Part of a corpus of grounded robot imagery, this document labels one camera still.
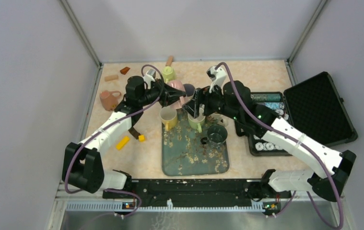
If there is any beige wooden block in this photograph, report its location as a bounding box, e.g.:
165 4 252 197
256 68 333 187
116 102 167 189
104 74 119 82

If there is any light green mug with handle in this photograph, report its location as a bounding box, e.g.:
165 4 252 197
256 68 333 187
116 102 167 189
162 66 176 83

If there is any black poker chip case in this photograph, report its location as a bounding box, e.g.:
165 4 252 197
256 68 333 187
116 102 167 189
251 71 358 147

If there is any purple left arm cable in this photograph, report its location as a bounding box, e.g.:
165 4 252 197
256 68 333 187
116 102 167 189
64 64 165 219

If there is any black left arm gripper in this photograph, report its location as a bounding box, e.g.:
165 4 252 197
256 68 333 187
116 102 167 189
138 78 186 106

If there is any dark teal mug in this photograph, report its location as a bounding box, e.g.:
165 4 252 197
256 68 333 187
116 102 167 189
200 124 228 148

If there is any yellow mug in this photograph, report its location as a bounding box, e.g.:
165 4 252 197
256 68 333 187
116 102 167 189
159 107 178 132

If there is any terracotta mug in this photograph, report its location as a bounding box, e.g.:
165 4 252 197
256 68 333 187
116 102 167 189
99 90 122 111

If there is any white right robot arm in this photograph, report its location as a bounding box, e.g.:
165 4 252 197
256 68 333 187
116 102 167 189
183 81 356 202

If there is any pale pink tall mug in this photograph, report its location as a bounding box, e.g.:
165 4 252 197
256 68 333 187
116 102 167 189
166 80 188 109

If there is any light green upside-down mug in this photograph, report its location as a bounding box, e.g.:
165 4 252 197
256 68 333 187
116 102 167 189
188 115 205 133

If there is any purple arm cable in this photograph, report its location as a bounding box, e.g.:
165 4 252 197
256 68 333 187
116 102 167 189
64 64 165 219
215 62 344 230

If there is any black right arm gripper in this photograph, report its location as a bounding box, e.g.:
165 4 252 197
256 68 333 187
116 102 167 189
182 80 241 122

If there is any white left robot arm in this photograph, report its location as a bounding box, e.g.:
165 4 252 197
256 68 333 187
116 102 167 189
62 76 186 198

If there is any dark brown block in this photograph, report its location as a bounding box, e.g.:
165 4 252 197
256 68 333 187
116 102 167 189
128 127 141 139

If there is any small yellow cube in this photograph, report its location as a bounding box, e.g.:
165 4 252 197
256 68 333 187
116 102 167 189
138 135 146 142

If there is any tan cylinder block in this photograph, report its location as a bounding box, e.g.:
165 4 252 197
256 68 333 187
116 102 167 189
165 56 174 67

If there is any yellow wooden block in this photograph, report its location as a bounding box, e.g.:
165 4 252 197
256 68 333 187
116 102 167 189
116 136 130 150

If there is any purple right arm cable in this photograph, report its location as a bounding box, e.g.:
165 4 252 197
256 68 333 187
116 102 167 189
215 62 344 230

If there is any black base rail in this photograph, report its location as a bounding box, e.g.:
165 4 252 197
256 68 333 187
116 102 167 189
102 179 292 207

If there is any teal blossom-pattern tray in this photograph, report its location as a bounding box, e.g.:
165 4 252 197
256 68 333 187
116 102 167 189
162 109 230 176

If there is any cream patterned mug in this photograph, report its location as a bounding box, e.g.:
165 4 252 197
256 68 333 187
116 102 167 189
210 113 228 127

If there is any dark red wooden block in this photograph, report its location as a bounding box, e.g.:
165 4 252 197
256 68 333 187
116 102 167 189
119 67 130 75

